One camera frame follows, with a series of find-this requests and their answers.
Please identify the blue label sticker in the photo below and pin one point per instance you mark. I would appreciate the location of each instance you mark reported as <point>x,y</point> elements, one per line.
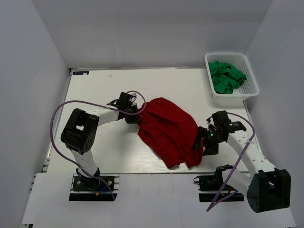
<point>80,73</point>

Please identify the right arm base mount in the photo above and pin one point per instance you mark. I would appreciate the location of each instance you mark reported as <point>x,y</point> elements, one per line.
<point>208,189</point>

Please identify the red t-shirt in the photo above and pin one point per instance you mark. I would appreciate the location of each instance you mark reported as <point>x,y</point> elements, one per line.
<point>170,132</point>

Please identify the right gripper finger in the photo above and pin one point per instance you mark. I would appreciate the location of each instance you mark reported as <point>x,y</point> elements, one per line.
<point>211,150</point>
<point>198,142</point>

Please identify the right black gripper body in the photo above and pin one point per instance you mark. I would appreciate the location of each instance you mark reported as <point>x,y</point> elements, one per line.
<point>211,137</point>

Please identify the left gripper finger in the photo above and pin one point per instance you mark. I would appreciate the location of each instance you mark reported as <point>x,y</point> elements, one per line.
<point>133,109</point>
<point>132,119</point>

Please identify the green t-shirt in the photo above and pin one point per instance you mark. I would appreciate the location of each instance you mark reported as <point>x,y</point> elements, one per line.
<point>225,77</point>

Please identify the white plastic basket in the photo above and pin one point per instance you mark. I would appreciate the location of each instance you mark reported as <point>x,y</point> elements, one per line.
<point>247,90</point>

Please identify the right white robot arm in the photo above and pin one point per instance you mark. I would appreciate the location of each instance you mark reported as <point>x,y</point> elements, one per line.
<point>266,188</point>

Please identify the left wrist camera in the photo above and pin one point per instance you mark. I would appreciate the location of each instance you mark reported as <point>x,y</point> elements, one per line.
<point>126,99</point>

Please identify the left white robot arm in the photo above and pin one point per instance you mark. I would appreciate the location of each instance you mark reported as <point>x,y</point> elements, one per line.
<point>80,130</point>

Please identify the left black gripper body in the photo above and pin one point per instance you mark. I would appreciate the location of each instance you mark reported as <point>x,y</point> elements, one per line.
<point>128,108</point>

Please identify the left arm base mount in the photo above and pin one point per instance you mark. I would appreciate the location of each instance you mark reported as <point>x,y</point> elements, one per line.
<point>94,191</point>

